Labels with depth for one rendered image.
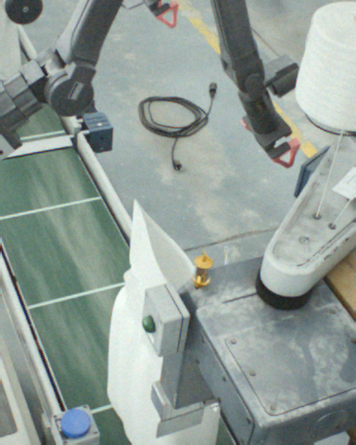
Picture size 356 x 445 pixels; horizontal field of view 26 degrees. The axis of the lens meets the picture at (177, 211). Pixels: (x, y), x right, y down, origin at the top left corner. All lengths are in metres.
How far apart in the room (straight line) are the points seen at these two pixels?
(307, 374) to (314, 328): 0.09
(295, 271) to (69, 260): 1.50
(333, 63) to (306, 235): 0.27
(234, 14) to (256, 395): 0.64
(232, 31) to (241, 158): 2.36
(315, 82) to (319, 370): 0.45
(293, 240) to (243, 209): 2.21
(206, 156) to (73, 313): 1.48
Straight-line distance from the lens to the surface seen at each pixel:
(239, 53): 1.41
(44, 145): 3.06
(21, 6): 1.50
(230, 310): 1.21
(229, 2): 1.35
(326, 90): 1.25
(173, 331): 1.21
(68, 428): 1.63
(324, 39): 1.23
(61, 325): 2.40
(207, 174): 3.58
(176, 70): 4.29
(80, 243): 2.65
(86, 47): 1.28
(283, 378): 1.14
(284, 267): 1.18
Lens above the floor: 2.24
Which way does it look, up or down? 42 degrees down
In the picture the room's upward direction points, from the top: 8 degrees clockwise
